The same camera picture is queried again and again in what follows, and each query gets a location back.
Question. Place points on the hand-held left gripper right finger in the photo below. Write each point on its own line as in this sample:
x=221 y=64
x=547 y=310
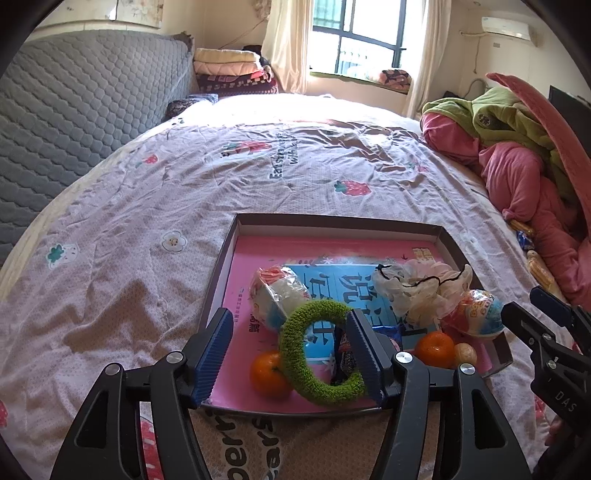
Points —
x=364 y=355

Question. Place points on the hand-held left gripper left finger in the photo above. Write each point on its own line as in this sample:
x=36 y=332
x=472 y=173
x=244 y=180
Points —
x=214 y=350

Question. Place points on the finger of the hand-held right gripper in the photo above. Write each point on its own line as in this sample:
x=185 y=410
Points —
x=563 y=307
x=531 y=332

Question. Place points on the blue cookie packet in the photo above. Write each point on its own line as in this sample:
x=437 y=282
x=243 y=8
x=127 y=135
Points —
x=341 y=360

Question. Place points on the blue white egg toy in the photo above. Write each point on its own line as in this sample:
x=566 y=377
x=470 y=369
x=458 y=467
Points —
x=478 y=316

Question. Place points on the orange mandarin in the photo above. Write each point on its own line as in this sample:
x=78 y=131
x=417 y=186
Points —
x=434 y=350
x=268 y=376

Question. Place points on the beige small ball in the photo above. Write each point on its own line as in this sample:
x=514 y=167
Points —
x=465 y=355

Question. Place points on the grey shallow cardboard box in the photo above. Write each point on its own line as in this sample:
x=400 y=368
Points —
x=221 y=272

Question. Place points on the red white egg toy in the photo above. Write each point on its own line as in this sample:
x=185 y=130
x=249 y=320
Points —
x=277 y=295

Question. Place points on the yellow snack packet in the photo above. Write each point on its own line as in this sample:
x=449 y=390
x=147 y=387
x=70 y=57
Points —
x=540 y=270
x=521 y=227

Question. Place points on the blue snack packet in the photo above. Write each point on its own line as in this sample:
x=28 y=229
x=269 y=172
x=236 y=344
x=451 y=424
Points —
x=525 y=241

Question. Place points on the pink quilt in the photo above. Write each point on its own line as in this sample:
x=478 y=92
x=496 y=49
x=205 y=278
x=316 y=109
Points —
x=521 y=184

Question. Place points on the pink strawberry print bedsheet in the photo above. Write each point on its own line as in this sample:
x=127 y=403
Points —
x=138 y=207

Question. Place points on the pink fabric strip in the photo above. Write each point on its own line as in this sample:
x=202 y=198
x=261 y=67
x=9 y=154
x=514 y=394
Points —
x=545 y=124

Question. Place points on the green garment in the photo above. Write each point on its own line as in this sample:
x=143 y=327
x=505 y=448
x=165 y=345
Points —
x=503 y=120

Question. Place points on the black monitor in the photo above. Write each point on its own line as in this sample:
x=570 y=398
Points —
x=565 y=108

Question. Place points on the dark checkered folded blanket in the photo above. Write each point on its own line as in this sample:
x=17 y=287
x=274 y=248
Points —
x=235 y=85

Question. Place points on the grey quilted headboard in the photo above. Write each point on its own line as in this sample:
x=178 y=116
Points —
x=69 y=115

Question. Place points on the patterned cushion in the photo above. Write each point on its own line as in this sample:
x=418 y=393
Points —
x=396 y=79

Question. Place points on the white air conditioner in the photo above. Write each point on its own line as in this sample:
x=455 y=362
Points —
x=508 y=30

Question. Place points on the cream curtain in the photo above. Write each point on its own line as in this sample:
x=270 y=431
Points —
x=288 y=46
x=425 y=60

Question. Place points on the pale yellow folded blanket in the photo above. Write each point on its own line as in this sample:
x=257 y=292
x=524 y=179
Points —
x=226 y=55

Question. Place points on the window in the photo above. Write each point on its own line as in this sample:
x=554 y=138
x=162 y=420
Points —
x=369 y=37

